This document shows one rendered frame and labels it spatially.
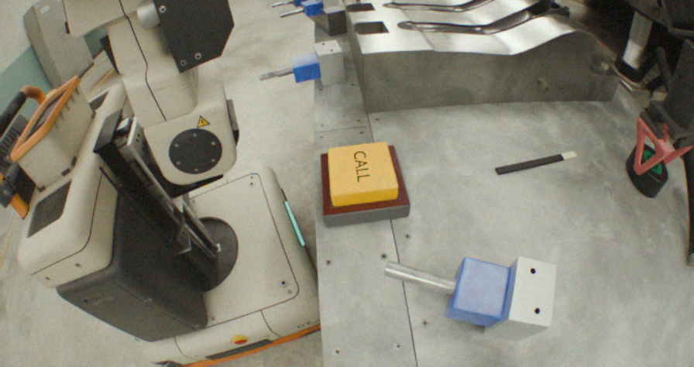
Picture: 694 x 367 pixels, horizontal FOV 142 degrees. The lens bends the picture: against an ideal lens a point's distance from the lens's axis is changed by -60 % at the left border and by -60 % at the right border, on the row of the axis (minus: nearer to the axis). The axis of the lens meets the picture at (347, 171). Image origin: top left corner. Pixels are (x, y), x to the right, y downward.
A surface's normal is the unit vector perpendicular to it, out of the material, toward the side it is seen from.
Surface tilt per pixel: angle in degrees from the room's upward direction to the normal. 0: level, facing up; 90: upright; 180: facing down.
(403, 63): 90
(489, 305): 0
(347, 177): 0
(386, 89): 90
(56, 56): 90
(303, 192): 0
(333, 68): 90
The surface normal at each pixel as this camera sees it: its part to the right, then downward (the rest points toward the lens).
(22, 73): 0.99, -0.12
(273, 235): -0.09, -0.66
